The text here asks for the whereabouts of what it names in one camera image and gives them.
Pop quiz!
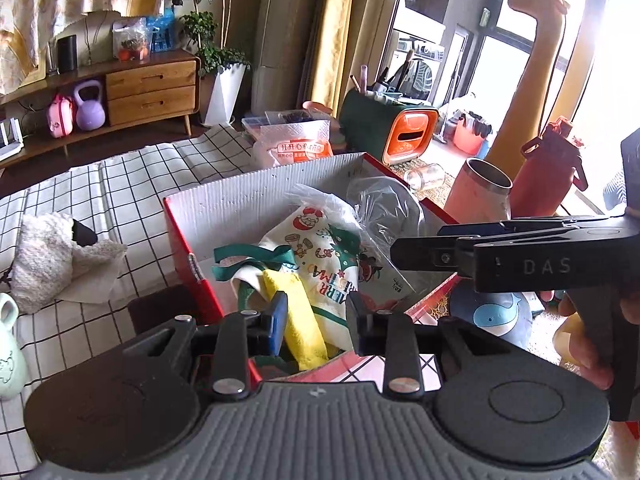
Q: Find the white router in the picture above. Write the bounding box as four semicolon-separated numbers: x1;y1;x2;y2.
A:
0;117;25;162

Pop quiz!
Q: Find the red water bottle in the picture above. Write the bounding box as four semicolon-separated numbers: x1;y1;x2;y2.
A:
509;116;589;219

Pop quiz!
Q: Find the green potted tree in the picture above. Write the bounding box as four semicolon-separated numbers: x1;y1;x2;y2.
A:
166;0;252;78

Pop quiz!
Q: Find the clear plastic bag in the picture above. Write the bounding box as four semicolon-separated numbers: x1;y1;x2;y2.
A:
287;175;427;261

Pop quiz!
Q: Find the black speaker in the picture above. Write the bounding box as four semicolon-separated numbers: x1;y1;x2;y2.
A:
56;34;79;74

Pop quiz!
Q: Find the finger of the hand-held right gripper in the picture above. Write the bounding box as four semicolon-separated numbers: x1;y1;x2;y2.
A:
436;216;567;241
389;235;477;278

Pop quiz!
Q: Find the white planter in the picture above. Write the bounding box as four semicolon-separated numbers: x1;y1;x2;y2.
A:
201;61;249;129

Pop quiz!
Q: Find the white plastic packet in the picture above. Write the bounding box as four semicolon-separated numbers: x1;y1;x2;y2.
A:
357;255;417;307

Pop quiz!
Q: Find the white scalloped board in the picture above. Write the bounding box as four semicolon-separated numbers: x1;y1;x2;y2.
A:
46;10;124;68

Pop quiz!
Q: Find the black white checked tablecloth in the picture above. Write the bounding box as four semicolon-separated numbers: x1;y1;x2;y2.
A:
0;124;263;463

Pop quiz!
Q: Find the mint green kettlebell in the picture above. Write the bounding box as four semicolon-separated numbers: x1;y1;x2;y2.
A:
0;292;29;402

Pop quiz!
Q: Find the red basket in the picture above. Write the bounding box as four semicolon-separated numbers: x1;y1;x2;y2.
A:
451;110;497;157

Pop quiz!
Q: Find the orange giraffe toy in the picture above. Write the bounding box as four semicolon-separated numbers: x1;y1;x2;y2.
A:
487;0;574;183

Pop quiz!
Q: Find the green orange storage bin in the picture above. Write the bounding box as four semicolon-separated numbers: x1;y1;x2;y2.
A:
339;87;441;166

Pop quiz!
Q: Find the small pink case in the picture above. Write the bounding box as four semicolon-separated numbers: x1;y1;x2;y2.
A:
45;93;77;139

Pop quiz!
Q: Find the christmas print tote bag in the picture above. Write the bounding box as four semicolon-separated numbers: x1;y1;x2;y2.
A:
212;200;401;356

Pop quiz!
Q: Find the clear plastic container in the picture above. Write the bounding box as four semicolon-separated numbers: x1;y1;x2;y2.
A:
241;107;337;136

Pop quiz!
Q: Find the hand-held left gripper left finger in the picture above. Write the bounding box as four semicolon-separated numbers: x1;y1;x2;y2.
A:
120;291;290;396

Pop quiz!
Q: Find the glass jar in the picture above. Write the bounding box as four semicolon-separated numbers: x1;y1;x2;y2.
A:
403;162;447;192

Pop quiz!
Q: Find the pink steel tumbler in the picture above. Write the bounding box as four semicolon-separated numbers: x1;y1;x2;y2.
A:
443;157;514;223

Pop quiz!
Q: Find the bunch of brushes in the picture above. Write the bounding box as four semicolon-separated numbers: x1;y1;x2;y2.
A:
348;49;416;103

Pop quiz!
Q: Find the washing machine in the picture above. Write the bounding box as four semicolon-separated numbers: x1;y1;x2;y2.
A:
390;34;447;103

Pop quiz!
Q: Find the red cardboard box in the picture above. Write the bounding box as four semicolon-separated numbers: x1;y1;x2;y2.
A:
162;152;463;378

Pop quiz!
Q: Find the standing air conditioner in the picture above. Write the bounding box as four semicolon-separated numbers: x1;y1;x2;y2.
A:
249;0;328;117

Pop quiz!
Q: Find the yellow cloth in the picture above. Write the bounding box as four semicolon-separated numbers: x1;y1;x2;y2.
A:
261;269;329;370

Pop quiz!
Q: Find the yellow curtain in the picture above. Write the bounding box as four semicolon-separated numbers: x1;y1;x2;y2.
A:
307;0;398;113

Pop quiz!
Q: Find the blue plastic bag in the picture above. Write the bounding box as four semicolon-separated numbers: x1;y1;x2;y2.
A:
146;6;177;54

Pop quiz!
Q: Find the white fluffy towel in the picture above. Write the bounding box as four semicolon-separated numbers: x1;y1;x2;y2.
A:
9;211;129;306

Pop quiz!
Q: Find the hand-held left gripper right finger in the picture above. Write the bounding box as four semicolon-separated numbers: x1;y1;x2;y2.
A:
346;291;517;396

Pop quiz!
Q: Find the orange white snack packet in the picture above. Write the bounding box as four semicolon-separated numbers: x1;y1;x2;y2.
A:
250;120;335;170

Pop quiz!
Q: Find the purple kettlebell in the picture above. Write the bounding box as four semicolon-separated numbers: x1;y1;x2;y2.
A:
73;81;107;132

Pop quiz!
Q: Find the wooden tv cabinet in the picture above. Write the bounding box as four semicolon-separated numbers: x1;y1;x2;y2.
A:
0;49;202;168

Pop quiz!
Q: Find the person's right hand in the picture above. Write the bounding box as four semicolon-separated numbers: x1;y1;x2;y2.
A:
559;292;615;391

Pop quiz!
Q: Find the small black object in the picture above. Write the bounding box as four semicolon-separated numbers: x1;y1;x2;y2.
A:
71;218;99;247

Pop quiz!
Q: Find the clear bag of toys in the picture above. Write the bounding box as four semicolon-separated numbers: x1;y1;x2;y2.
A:
111;16;152;62

